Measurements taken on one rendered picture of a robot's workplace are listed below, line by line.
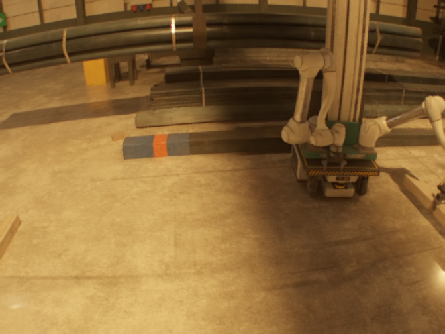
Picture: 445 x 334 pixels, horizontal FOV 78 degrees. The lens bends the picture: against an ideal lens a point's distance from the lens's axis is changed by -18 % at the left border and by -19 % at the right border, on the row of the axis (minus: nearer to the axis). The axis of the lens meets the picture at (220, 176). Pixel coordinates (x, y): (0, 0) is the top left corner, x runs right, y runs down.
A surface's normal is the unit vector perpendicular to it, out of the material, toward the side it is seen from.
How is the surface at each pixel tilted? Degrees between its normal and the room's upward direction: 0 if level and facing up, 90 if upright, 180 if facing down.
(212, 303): 0
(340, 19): 90
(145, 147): 90
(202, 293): 0
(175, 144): 90
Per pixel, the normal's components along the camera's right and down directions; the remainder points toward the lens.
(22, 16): 0.11, 0.50
